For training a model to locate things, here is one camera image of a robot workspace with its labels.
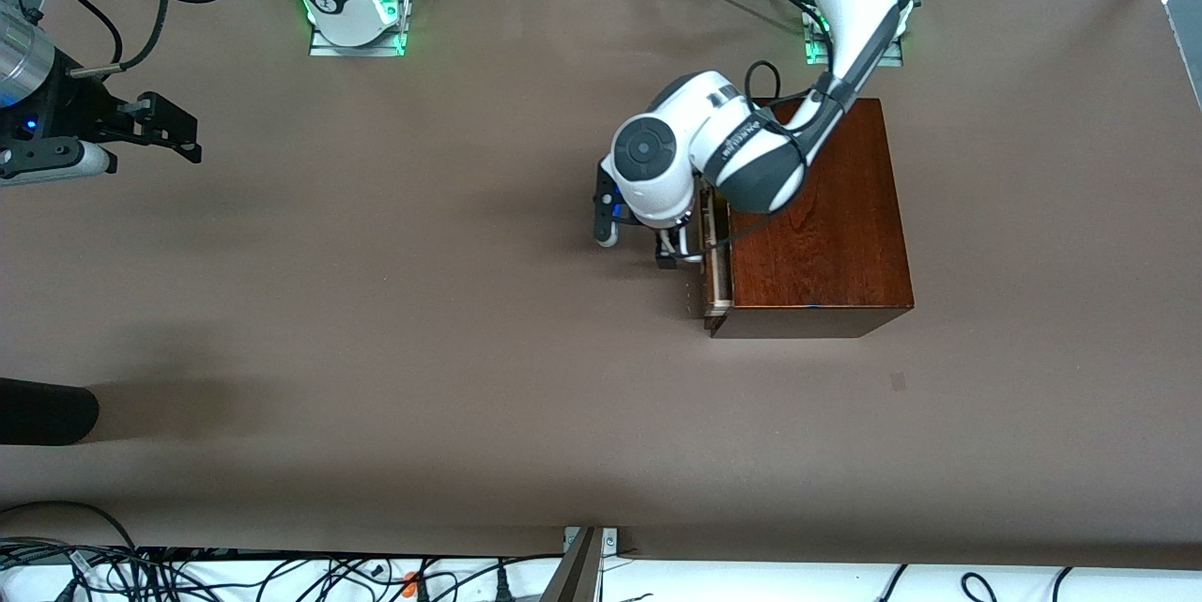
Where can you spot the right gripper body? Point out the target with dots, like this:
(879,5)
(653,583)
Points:
(83,106)

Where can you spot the brown table cover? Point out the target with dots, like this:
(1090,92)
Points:
(470,301)

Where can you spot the metal base plate left arm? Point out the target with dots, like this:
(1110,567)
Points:
(892,60)

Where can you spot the metal corner bracket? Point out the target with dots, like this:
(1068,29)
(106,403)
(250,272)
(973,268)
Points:
(608,541)

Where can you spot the black cylindrical object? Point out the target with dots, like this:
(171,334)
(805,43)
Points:
(42,412)

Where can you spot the dark slanted beam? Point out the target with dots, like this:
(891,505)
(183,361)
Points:
(575,574)

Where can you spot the metal base plate right arm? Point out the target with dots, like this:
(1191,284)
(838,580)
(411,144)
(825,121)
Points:
(324,48)

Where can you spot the small orange object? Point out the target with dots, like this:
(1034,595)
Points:
(409,583)

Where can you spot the dark brown wooden cabinet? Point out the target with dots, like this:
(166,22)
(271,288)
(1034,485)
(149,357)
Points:
(826,245)

